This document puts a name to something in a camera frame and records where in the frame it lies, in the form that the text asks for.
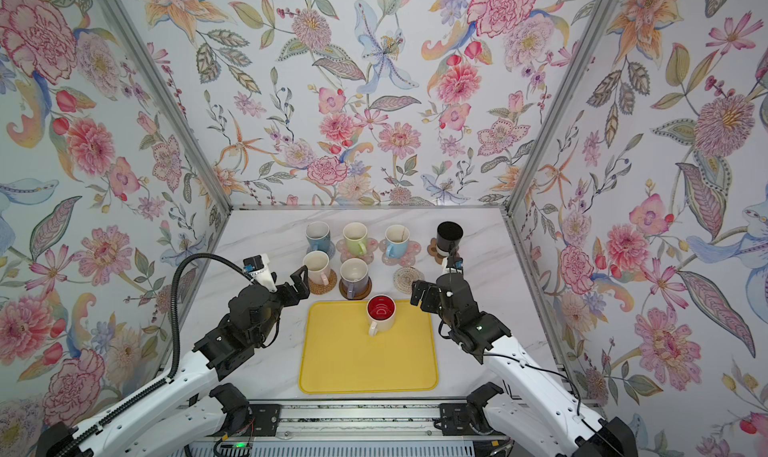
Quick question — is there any woven rattan round coaster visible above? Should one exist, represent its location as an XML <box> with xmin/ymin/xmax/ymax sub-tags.
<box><xmin>309</xmin><ymin>270</ymin><xmax>338</xmax><ymax>295</ymax></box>

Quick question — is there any pink handle mug front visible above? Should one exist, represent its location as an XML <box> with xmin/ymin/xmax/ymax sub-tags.
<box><xmin>303</xmin><ymin>251</ymin><xmax>330</xmax><ymax>286</ymax></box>

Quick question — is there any colourful woven round coaster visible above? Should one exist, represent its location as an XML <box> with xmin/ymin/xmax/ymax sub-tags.
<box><xmin>393</xmin><ymin>267</ymin><xmax>424</xmax><ymax>295</ymax></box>

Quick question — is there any grey round coaster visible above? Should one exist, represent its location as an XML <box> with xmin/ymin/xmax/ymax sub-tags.
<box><xmin>309</xmin><ymin>240</ymin><xmax>336</xmax><ymax>259</ymax></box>

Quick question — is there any cork paw print coaster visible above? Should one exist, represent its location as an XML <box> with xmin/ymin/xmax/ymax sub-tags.
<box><xmin>427</xmin><ymin>238</ymin><xmax>461</xmax><ymax>265</ymax></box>

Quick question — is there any blue mug back row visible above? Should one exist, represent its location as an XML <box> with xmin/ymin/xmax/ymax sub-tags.
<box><xmin>305</xmin><ymin>221</ymin><xmax>331</xmax><ymax>253</ymax></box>

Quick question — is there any red interior white mug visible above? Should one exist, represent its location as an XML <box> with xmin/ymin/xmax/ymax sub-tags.
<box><xmin>366</xmin><ymin>295</ymin><xmax>397</xmax><ymax>337</ymax></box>

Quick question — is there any purple mug back row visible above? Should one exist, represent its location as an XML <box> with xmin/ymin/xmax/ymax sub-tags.
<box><xmin>340</xmin><ymin>259</ymin><xmax>370</xmax><ymax>282</ymax></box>

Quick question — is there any brown wooden round coaster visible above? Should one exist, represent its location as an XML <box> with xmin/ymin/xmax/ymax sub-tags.
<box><xmin>338</xmin><ymin>278</ymin><xmax>373</xmax><ymax>301</ymax></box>

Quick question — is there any blue handle mug front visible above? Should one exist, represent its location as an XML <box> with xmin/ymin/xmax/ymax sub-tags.
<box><xmin>385</xmin><ymin>224</ymin><xmax>410</xmax><ymax>259</ymax></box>

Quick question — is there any black mug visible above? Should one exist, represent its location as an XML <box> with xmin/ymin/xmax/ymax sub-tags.
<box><xmin>436</xmin><ymin>221</ymin><xmax>464</xmax><ymax>257</ymax></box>

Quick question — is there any green handle mug front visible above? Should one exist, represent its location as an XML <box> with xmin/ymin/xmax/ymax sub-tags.
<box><xmin>343</xmin><ymin>222</ymin><xmax>368</xmax><ymax>258</ymax></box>

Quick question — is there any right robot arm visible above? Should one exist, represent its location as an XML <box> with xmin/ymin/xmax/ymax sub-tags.
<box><xmin>411</xmin><ymin>273</ymin><xmax>638</xmax><ymax>456</ymax></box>

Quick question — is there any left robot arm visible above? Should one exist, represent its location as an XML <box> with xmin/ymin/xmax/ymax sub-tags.
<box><xmin>35</xmin><ymin>253</ymin><xmax>310</xmax><ymax>456</ymax></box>

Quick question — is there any pink flower coaster right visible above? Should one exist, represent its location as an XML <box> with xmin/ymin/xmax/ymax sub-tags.
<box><xmin>378</xmin><ymin>239</ymin><xmax>422</xmax><ymax>267</ymax></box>

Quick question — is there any pink flower coaster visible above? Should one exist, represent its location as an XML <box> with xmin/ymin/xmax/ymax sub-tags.
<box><xmin>378</xmin><ymin>239</ymin><xmax>422</xmax><ymax>267</ymax></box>
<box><xmin>335</xmin><ymin>238</ymin><xmax>379</xmax><ymax>264</ymax></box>

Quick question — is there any pink flower coaster left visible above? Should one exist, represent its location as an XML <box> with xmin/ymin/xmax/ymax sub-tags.
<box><xmin>335</xmin><ymin>238</ymin><xmax>379</xmax><ymax>264</ymax></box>

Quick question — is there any yellow tray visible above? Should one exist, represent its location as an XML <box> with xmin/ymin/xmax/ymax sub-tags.
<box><xmin>298</xmin><ymin>300</ymin><xmax>439</xmax><ymax>394</ymax></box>

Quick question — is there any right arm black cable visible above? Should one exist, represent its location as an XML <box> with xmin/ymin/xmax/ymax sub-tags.
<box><xmin>440</xmin><ymin>249</ymin><xmax>625</xmax><ymax>457</ymax></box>

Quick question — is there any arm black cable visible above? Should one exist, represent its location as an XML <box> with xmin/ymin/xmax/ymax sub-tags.
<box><xmin>53</xmin><ymin>252</ymin><xmax>253</xmax><ymax>457</ymax></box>
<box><xmin>440</xmin><ymin>249</ymin><xmax>625</xmax><ymax>457</ymax></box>

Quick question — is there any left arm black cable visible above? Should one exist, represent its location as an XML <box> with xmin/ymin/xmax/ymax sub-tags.
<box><xmin>53</xmin><ymin>252</ymin><xmax>253</xmax><ymax>457</ymax></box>

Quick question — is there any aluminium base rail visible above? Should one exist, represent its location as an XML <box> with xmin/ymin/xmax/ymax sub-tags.
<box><xmin>222</xmin><ymin>398</ymin><xmax>503</xmax><ymax>448</ymax></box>

